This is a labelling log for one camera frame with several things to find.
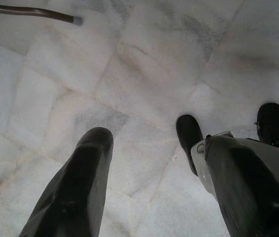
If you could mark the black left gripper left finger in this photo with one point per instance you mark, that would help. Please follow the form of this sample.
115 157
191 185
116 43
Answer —
80 187

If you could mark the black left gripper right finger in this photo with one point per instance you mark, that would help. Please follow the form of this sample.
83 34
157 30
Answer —
248 197

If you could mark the grey robot left leg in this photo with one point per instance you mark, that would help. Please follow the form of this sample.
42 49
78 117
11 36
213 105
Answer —
265 151

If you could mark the black robot right foot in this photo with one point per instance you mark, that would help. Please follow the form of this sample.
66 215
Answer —
270 118

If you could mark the black robot foot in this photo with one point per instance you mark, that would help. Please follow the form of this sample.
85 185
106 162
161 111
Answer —
187 132
270 118

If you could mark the black robot left foot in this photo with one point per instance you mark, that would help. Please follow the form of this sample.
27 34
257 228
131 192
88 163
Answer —
187 132

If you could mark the dark brown chair leg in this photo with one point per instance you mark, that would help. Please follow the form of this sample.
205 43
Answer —
38 11

